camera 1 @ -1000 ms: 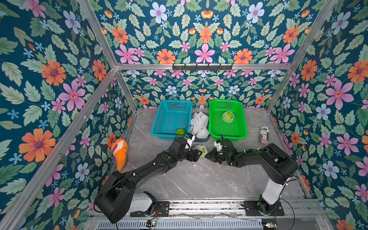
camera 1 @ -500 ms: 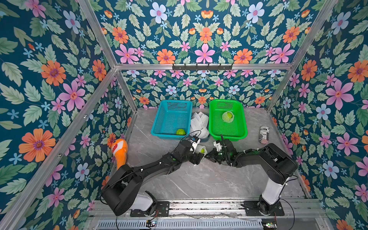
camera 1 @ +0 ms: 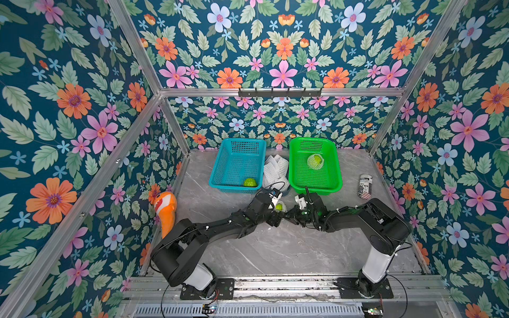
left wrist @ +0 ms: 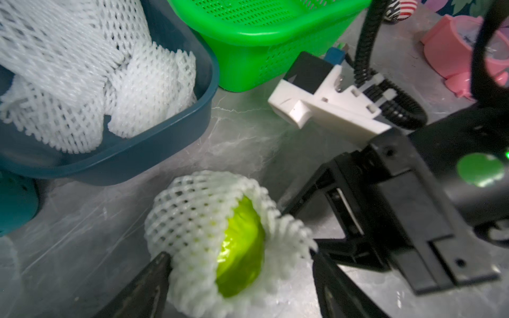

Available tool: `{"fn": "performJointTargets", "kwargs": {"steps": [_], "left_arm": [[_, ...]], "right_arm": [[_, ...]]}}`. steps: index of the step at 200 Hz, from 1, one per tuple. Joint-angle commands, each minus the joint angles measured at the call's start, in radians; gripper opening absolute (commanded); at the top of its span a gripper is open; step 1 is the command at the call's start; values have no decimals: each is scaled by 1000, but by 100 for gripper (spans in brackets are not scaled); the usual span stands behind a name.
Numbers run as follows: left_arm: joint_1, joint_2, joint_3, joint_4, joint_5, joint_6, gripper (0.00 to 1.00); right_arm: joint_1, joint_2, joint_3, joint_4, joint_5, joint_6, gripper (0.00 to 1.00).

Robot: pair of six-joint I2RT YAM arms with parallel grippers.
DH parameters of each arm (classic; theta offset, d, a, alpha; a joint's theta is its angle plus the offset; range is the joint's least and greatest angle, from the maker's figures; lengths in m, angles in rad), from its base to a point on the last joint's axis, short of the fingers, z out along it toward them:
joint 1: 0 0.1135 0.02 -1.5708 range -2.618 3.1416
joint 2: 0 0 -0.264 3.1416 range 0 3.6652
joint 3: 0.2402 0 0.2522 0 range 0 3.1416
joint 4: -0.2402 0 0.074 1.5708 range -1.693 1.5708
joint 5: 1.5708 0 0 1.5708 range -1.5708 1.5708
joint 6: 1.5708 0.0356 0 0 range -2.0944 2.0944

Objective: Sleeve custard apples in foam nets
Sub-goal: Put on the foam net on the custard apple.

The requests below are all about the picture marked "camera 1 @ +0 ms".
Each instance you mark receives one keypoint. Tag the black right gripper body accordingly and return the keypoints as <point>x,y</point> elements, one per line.
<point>301,211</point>

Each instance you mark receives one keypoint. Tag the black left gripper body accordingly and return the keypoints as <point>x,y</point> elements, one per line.
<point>274,220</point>

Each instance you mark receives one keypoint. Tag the white foam net sleeve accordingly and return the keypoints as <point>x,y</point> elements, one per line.
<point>312,155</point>

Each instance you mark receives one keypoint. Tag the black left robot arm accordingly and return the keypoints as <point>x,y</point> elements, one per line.
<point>177,255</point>

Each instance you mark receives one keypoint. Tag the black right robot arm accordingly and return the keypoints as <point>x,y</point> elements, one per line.
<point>385,229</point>

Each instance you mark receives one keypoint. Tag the grey bin of nets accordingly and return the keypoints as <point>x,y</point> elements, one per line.
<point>269,190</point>

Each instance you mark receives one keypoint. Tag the pile of white foam nets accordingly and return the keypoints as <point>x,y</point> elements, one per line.
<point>275,173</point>

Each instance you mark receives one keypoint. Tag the green custard apple at edge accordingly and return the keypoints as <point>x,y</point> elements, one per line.
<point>250,183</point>

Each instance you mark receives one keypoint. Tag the bright green plastic basket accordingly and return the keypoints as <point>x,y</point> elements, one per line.
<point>322,182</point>

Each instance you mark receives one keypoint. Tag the striped drink can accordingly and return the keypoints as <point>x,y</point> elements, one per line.
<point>365,186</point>

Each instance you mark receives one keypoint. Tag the teal plastic basket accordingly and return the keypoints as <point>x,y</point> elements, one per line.
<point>237,160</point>

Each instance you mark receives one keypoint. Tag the orange clownfish toy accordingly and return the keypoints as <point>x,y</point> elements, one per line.
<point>165,206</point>

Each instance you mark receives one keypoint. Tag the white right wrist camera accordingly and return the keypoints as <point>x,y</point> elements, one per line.
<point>301,202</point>

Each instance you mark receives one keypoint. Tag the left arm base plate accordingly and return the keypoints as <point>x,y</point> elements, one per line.
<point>218,289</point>

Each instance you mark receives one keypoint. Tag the black hook rail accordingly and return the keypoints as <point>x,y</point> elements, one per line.
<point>295,93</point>

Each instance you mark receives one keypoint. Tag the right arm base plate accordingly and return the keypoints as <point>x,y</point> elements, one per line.
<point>362,288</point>

